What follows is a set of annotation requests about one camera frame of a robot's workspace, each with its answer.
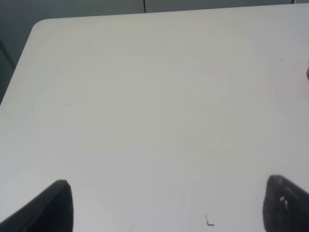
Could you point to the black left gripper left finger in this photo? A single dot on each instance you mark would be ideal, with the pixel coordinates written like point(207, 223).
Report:
point(50, 211)

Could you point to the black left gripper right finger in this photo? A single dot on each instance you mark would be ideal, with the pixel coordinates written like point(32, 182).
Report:
point(285, 206)

